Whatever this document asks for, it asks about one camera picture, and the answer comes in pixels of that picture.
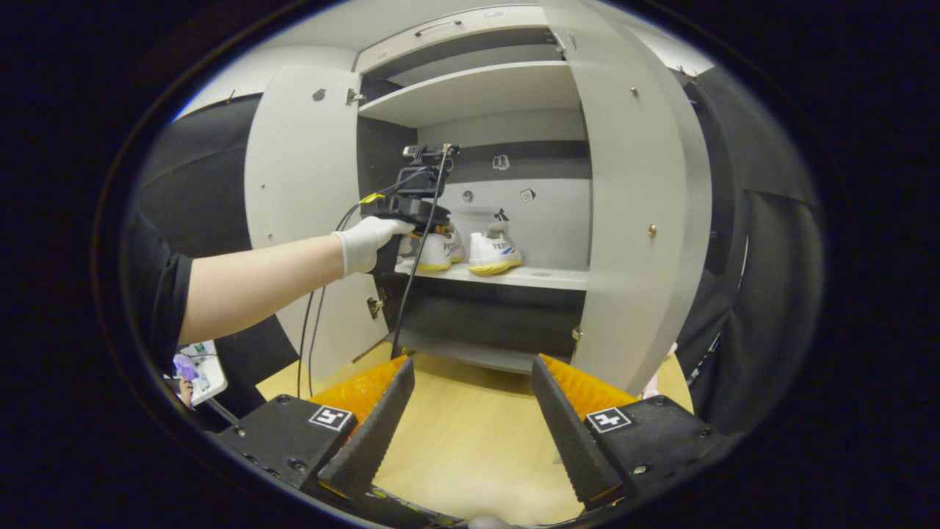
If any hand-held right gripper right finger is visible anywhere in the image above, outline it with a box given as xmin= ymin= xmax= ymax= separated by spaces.
xmin=530 ymin=354 xmax=726 ymax=513

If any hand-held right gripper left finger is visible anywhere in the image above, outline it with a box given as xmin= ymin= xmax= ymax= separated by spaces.
xmin=209 ymin=356 xmax=416 ymax=508

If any white canvas shoe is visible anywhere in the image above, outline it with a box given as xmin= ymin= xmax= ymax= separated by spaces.
xmin=469 ymin=223 xmax=524 ymax=276
xmin=411 ymin=224 xmax=466 ymax=273

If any black cable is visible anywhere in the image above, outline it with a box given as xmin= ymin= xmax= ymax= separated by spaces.
xmin=389 ymin=145 xmax=450 ymax=361
xmin=296 ymin=198 xmax=390 ymax=399

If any grey shoe cabinet door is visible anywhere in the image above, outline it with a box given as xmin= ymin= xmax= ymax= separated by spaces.
xmin=540 ymin=0 xmax=713 ymax=397
xmin=244 ymin=65 xmax=390 ymax=383

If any black shirt sleeve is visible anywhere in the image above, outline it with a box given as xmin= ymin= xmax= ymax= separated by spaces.
xmin=121 ymin=209 xmax=193 ymax=368

